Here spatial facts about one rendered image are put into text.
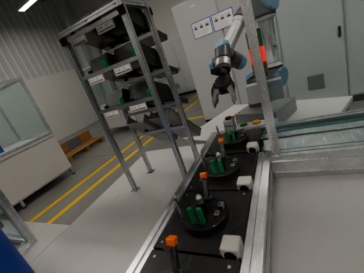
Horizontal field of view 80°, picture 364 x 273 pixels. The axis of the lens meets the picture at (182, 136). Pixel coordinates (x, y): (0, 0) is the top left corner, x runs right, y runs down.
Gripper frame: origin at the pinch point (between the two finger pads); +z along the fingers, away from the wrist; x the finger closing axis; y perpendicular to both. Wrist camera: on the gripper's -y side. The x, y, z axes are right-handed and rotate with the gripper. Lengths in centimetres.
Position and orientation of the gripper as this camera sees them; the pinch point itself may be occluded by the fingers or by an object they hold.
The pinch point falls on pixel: (223, 103)
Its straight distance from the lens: 101.3
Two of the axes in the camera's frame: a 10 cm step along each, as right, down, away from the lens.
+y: 4.8, 2.8, 8.3
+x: -8.8, 1.4, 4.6
